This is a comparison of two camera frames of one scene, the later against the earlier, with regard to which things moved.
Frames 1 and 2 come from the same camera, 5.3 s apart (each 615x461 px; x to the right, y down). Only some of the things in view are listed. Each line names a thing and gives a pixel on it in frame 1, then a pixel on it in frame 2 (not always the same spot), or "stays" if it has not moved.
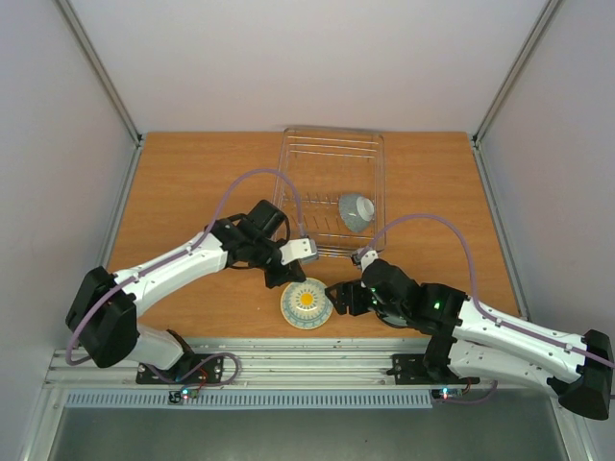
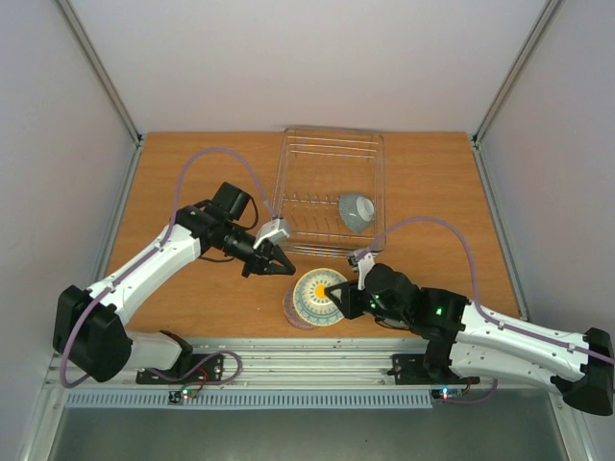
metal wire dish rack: (341, 177) stays
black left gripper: (294, 273) to (266, 254)
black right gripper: (354, 295) stays
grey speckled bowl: (356, 210) stays
